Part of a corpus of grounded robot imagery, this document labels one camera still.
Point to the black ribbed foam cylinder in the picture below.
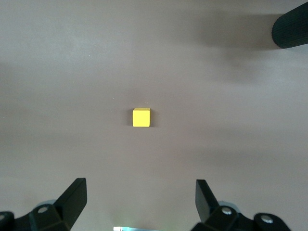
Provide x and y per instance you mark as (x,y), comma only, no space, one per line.
(291,29)

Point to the yellow wooden cube block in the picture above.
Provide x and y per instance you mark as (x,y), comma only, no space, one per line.
(141,118)

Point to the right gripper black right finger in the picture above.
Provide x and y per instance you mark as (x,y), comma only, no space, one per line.
(211,211)

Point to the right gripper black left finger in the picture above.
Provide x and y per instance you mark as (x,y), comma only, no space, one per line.
(65,209)

